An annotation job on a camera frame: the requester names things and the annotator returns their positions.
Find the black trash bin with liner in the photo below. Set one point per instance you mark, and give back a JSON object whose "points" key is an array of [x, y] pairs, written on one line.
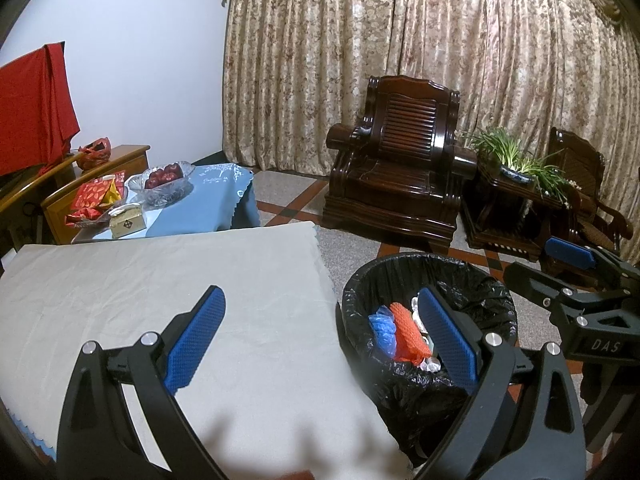
{"points": [[400, 280]]}

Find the blue plastic bag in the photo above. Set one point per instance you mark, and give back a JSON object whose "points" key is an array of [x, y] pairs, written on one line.
{"points": [[382, 330]]}

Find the light wooden cabinet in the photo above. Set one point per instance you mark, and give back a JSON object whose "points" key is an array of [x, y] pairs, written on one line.
{"points": [[60, 210]]}

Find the red patterned bag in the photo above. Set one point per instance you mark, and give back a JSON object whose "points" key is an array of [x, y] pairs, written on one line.
{"points": [[92, 155]]}

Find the red cloth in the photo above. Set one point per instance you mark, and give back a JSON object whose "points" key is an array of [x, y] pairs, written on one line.
{"points": [[35, 105]]}

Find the beige patterned curtain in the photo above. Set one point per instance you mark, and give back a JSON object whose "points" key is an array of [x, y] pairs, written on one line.
{"points": [[350, 60]]}

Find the dark wooden armchair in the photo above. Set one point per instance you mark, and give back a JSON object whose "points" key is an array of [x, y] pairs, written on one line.
{"points": [[410, 120], [575, 155]]}

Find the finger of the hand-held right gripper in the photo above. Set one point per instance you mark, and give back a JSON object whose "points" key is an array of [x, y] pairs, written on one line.
{"points": [[570, 252], [530, 280]]}

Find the glass plate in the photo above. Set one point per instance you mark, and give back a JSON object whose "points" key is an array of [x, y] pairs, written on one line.
{"points": [[95, 225]]}

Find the potted green plant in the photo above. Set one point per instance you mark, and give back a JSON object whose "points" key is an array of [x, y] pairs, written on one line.
{"points": [[500, 145]]}

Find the red apple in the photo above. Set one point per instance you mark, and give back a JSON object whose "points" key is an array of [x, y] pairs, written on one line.
{"points": [[156, 177], [172, 171]]}

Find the blue scalloped tablecloth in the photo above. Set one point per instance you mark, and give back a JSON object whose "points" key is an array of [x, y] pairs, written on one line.
{"points": [[30, 435]]}

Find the dark wooden side table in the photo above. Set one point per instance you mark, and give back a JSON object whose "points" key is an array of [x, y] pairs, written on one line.
{"points": [[500, 210]]}

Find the gold box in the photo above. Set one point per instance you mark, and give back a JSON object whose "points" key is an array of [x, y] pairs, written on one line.
{"points": [[127, 225]]}

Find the glass fruit bowl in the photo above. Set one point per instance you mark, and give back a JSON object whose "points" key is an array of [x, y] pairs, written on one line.
{"points": [[165, 195]]}

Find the blue-clothed side table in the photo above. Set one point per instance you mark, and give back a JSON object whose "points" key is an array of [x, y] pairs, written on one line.
{"points": [[215, 200]]}

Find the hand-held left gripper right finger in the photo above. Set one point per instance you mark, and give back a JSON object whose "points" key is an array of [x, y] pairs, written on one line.
{"points": [[447, 337]]}

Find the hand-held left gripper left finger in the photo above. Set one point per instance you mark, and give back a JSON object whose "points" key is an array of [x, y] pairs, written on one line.
{"points": [[192, 340]]}

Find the red snack packet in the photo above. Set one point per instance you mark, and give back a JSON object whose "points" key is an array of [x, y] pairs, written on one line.
{"points": [[90, 195]]}

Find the yellow snack packet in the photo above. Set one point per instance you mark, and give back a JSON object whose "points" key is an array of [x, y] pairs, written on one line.
{"points": [[114, 192]]}

